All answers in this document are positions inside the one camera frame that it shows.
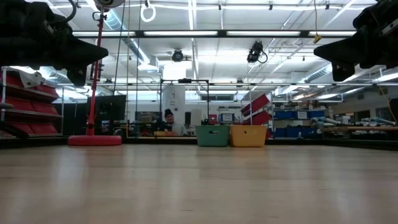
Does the teal plastic bin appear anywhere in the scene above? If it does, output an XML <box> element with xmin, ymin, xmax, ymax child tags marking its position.
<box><xmin>195</xmin><ymin>125</ymin><xmax>231</xmax><ymax>147</ymax></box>

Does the tilted red storage bin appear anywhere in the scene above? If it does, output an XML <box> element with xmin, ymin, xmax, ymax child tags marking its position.
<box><xmin>241</xmin><ymin>93</ymin><xmax>271</xmax><ymax>114</ymax></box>
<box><xmin>242</xmin><ymin>110</ymin><xmax>272</xmax><ymax>126</ymax></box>

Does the white cable ring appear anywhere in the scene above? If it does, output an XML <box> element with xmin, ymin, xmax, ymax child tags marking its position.
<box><xmin>140</xmin><ymin>2</ymin><xmax>156</xmax><ymax>23</ymax></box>

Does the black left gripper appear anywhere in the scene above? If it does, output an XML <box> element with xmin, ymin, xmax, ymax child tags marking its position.
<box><xmin>0</xmin><ymin>23</ymin><xmax>109</xmax><ymax>88</ymax></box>

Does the white plastic device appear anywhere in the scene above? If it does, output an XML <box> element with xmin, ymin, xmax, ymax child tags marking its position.
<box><xmin>20</xmin><ymin>70</ymin><xmax>46</xmax><ymax>89</ymax></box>

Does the large black monitor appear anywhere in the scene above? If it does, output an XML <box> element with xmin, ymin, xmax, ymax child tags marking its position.
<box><xmin>86</xmin><ymin>95</ymin><xmax>127</xmax><ymax>122</ymax></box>

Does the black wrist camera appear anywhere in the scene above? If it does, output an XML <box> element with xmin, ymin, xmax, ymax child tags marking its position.
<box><xmin>352</xmin><ymin>0</ymin><xmax>398</xmax><ymax>30</ymax></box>
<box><xmin>0</xmin><ymin>0</ymin><xmax>52</xmax><ymax>26</ymax></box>

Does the wooden workbench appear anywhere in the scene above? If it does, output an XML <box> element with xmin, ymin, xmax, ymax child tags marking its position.
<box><xmin>326</xmin><ymin>125</ymin><xmax>398</xmax><ymax>132</ymax></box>

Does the yellow hanging connector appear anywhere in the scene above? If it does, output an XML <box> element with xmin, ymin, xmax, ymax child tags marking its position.
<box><xmin>313</xmin><ymin>0</ymin><xmax>323</xmax><ymax>44</ymax></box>

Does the red desk lamp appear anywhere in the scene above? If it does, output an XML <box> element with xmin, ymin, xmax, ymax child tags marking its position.
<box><xmin>67</xmin><ymin>0</ymin><xmax>126</xmax><ymax>147</ymax></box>

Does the red plastic storage bin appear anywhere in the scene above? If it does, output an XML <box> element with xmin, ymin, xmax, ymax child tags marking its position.
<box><xmin>30</xmin><ymin>102</ymin><xmax>60</xmax><ymax>116</ymax></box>
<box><xmin>4</xmin><ymin>73</ymin><xmax>35</xmax><ymax>94</ymax></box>
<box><xmin>32</xmin><ymin>83</ymin><xmax>60</xmax><ymax>100</ymax></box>
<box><xmin>4</xmin><ymin>122</ymin><xmax>32</xmax><ymax>135</ymax></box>
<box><xmin>4</xmin><ymin>96</ymin><xmax>34</xmax><ymax>112</ymax></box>
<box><xmin>29</xmin><ymin>123</ymin><xmax>60</xmax><ymax>135</ymax></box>

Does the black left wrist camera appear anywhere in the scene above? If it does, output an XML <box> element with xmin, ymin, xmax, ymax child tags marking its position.
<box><xmin>0</xmin><ymin>0</ymin><xmax>52</xmax><ymax>26</ymax></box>

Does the person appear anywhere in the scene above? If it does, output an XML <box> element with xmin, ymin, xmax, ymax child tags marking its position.
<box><xmin>160</xmin><ymin>108</ymin><xmax>189</xmax><ymax>137</ymax></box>

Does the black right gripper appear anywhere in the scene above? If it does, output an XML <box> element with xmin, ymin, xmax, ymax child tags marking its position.
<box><xmin>313</xmin><ymin>18</ymin><xmax>398</xmax><ymax>83</ymax></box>

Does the black hanging camera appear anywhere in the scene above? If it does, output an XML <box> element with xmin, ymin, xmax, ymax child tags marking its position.
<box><xmin>247</xmin><ymin>40</ymin><xmax>269</xmax><ymax>65</ymax></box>

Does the black dome camera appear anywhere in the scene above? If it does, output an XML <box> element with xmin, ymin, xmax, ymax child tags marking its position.
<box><xmin>171</xmin><ymin>49</ymin><xmax>185</xmax><ymax>62</ymax></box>

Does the black aluminium rig frame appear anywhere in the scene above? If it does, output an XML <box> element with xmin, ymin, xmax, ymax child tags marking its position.
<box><xmin>0</xmin><ymin>29</ymin><xmax>398</xmax><ymax>152</ymax></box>

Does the black frame stand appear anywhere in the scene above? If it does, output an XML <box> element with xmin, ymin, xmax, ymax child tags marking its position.
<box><xmin>159</xmin><ymin>78</ymin><xmax>210</xmax><ymax>127</ymax></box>

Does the white LED light bar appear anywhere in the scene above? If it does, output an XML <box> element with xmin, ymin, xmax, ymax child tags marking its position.
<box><xmin>72</xmin><ymin>30</ymin><xmax>137</xmax><ymax>37</ymax></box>
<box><xmin>143</xmin><ymin>30</ymin><xmax>218</xmax><ymax>37</ymax></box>
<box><xmin>226</xmin><ymin>30</ymin><xmax>302</xmax><ymax>37</ymax></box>
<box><xmin>308</xmin><ymin>30</ymin><xmax>357</xmax><ymax>37</ymax></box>

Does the metal rack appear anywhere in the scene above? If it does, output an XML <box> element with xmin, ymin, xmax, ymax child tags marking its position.
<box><xmin>0</xmin><ymin>67</ymin><xmax>64</xmax><ymax>138</ymax></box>

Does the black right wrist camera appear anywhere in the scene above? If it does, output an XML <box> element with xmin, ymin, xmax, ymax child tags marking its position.
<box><xmin>352</xmin><ymin>0</ymin><xmax>398</xmax><ymax>30</ymax></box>

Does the yellow plastic bin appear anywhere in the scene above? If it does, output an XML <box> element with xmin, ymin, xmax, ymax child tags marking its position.
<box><xmin>229</xmin><ymin>124</ymin><xmax>268</xmax><ymax>148</ymax></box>

